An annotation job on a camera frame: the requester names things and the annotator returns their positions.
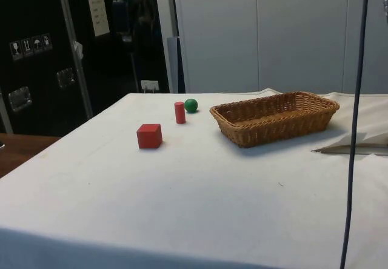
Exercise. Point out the red wooden cube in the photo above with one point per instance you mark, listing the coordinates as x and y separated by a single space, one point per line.
149 136

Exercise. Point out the red wooden cylinder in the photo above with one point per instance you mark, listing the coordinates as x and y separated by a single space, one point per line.
180 113

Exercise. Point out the brown wicker basket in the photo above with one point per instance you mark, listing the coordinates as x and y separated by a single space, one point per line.
272 129

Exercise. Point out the green ball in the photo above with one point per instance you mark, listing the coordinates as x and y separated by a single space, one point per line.
191 105

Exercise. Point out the pale grey lockers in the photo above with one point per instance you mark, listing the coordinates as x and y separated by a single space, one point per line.
297 38

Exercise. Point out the black cabinet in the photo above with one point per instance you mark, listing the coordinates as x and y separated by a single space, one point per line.
39 78

